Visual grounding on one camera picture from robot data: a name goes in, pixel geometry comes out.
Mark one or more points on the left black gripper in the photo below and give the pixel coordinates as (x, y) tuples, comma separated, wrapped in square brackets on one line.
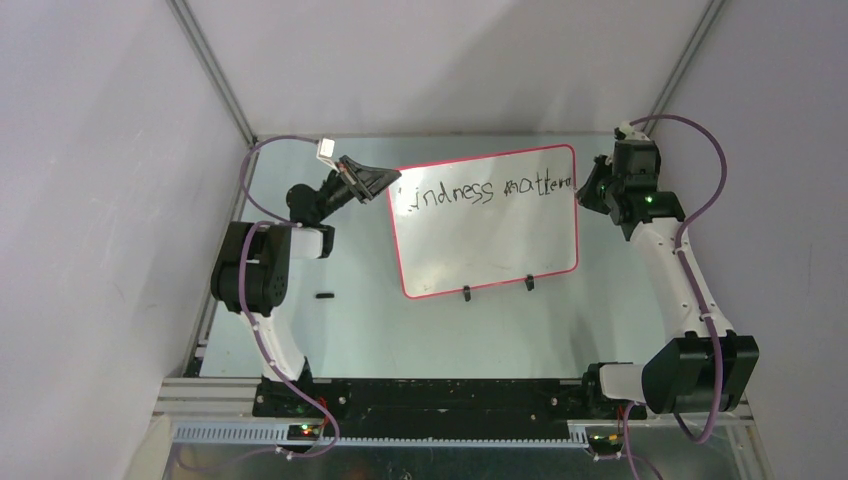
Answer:
[(363, 182)]

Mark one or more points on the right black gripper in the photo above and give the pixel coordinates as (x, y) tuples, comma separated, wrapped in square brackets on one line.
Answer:
[(587, 196)]

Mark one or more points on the pink framed whiteboard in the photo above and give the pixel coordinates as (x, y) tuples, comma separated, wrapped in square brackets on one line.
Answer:
[(479, 222)]

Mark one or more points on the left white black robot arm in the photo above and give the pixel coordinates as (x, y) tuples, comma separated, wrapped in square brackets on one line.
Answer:
[(250, 276)]

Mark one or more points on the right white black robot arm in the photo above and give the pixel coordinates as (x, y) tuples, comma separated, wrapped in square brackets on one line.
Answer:
[(704, 363)]

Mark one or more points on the right circuit board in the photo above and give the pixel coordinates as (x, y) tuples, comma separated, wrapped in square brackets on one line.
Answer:
[(605, 445)]

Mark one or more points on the circuit board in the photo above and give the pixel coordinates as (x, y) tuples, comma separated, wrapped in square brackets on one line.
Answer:
[(605, 445), (304, 432)]

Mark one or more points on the left circuit board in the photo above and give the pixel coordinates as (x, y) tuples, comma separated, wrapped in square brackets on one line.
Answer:
[(304, 432)]

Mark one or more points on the white object at corner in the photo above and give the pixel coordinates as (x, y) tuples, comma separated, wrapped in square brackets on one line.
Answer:
[(152, 455)]

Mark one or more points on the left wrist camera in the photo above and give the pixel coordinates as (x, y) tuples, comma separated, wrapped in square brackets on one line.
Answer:
[(325, 152)]

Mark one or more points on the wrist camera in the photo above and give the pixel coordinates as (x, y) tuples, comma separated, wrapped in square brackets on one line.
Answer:
[(626, 133), (325, 152)]

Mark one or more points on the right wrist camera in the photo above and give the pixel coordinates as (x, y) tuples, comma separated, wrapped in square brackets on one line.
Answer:
[(626, 133)]

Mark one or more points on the wire whiteboard stand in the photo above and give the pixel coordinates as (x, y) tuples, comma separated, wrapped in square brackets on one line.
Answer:
[(497, 288)]

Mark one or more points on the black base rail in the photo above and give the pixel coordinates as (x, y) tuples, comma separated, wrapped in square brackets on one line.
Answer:
[(441, 409)]

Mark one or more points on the aluminium frame profile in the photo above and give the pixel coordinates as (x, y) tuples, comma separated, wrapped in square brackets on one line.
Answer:
[(206, 399)]

